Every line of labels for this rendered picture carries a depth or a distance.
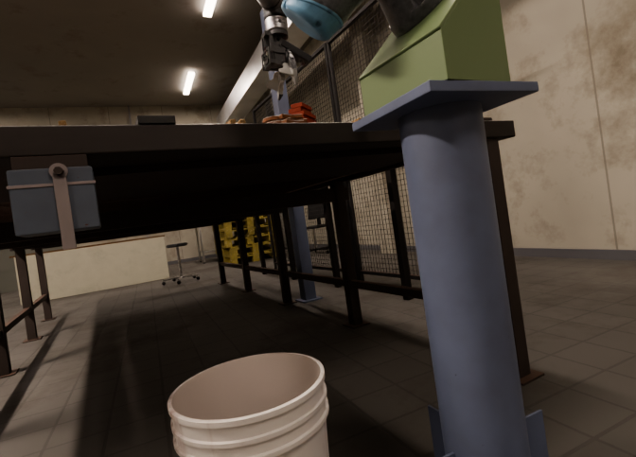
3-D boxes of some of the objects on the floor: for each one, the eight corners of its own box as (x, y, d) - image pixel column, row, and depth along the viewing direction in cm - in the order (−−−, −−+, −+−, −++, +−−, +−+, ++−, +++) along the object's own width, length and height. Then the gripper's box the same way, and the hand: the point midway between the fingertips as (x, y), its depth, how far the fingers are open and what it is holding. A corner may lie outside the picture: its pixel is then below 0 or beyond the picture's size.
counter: (170, 277, 656) (164, 235, 656) (16, 306, 568) (8, 256, 568) (167, 273, 720) (162, 235, 719) (28, 299, 632) (22, 254, 631)
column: (648, 527, 74) (585, 70, 73) (505, 641, 58) (424, 64, 58) (487, 435, 109) (444, 125, 108) (371, 492, 93) (320, 131, 93)
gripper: (254, 45, 137) (259, 101, 137) (273, 16, 119) (279, 80, 119) (276, 48, 141) (282, 102, 140) (298, 20, 123) (305, 82, 123)
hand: (289, 94), depth 131 cm, fingers open, 14 cm apart
